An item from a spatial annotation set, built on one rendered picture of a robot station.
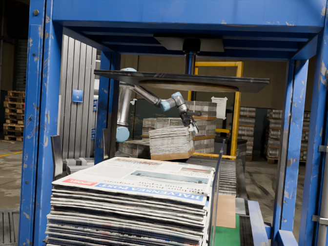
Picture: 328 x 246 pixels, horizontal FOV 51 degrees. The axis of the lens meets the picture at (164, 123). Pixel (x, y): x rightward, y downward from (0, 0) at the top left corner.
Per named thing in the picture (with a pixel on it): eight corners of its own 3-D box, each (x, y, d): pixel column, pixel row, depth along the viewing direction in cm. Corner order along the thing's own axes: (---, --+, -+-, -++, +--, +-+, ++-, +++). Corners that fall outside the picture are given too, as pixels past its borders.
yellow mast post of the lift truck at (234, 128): (224, 193, 465) (235, 61, 456) (226, 191, 473) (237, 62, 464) (230, 194, 461) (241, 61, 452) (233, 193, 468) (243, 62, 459)
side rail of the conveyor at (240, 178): (234, 172, 298) (235, 158, 297) (240, 173, 297) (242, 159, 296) (235, 221, 166) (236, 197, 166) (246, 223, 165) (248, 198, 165)
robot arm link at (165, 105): (159, 111, 274) (170, 106, 279) (166, 112, 265) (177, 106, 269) (156, 102, 272) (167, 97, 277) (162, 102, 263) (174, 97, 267)
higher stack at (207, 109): (173, 200, 444) (180, 99, 437) (184, 196, 470) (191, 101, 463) (200, 207, 424) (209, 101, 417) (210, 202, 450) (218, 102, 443)
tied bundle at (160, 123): (153, 138, 389) (154, 117, 388) (166, 137, 414) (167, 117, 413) (182, 142, 369) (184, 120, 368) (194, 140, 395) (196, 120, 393)
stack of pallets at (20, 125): (27, 135, 1030) (29, 92, 1023) (56, 138, 1018) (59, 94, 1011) (0, 140, 898) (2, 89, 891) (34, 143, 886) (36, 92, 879)
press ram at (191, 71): (181, 80, 137) (184, 46, 137) (198, 81, 136) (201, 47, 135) (178, 79, 131) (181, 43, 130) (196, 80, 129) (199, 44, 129)
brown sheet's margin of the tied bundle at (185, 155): (155, 158, 276) (154, 153, 276) (191, 155, 270) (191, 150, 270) (151, 161, 260) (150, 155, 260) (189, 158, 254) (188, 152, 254)
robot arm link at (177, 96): (168, 96, 275) (177, 92, 279) (174, 109, 275) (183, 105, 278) (172, 93, 268) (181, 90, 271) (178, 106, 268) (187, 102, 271)
